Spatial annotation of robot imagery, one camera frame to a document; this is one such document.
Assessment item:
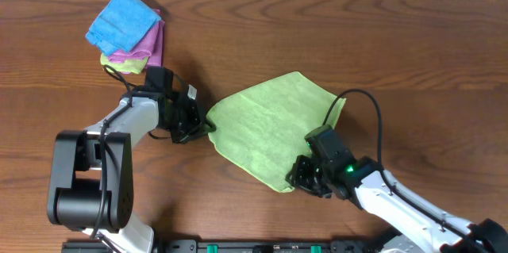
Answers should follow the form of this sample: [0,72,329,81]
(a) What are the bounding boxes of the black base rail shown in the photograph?
[61,238,398,253]

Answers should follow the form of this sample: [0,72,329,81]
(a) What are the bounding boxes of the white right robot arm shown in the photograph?
[287,155,507,252]

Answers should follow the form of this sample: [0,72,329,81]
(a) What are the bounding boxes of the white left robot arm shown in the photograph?
[46,91,216,252]

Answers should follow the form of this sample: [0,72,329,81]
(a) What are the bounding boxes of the light green microfiber cloth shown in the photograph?
[206,71,346,194]

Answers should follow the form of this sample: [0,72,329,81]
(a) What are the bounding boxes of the pink folded cloth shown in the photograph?
[108,20,165,66]

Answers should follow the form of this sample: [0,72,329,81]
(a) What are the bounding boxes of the green folded cloth in stack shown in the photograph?
[100,54,148,75]

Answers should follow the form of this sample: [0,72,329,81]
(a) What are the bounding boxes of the blue folded cloth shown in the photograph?
[85,0,161,56]

